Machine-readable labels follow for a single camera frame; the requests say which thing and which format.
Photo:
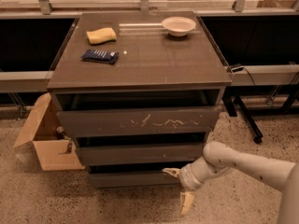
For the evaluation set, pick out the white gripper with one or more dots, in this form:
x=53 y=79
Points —
x=187 y=177

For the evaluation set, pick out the grey bottom drawer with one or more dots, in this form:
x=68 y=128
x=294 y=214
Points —
x=132 y=179

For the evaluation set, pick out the grey drawer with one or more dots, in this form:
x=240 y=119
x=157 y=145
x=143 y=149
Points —
x=116 y=122
x=113 y=155
x=132 y=179

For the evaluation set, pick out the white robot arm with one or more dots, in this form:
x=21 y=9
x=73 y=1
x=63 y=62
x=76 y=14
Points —
x=219 y=159

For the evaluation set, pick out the grey middle drawer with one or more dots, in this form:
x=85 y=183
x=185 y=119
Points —
x=113 y=155

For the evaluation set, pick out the grey top drawer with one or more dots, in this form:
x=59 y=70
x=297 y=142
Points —
x=116 y=122

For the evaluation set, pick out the grey drawer cabinet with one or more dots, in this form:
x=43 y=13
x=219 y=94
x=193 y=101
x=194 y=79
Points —
x=153 y=70

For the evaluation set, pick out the open cardboard box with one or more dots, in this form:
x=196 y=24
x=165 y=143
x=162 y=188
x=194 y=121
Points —
x=39 y=130

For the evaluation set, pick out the black wheeled stand leg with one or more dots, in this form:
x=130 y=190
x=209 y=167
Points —
x=230 y=102

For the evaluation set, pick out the bottle in cardboard box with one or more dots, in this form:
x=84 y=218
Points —
x=60 y=132

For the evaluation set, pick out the blue snack packet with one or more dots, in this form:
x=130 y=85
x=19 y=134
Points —
x=100 y=56

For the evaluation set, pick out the white bowl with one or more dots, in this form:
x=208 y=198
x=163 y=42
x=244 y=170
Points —
x=178 y=26

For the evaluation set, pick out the yellow sponge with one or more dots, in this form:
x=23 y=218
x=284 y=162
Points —
x=102 y=35

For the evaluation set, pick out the metal window railing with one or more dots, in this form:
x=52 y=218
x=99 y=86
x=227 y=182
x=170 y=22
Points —
x=140 y=0

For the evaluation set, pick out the black power adapter with cable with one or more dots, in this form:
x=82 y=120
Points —
x=240 y=75

